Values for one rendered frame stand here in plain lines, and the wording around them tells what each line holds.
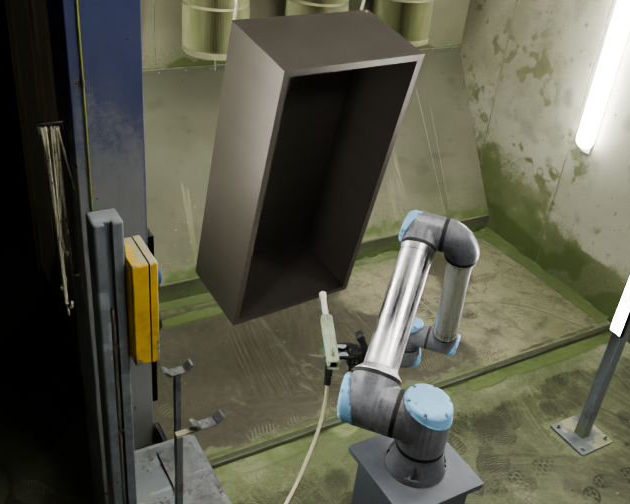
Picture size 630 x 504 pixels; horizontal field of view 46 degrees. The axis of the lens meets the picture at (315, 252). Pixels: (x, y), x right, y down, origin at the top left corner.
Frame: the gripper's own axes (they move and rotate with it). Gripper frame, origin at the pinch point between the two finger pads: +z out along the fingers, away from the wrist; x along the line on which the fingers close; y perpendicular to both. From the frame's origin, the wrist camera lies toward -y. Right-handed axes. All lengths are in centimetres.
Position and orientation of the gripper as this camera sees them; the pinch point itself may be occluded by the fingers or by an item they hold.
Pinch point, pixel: (327, 350)
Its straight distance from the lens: 290.9
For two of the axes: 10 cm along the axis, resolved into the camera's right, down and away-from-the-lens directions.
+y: -0.9, 8.6, 5.0
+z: -9.9, -0.3, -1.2
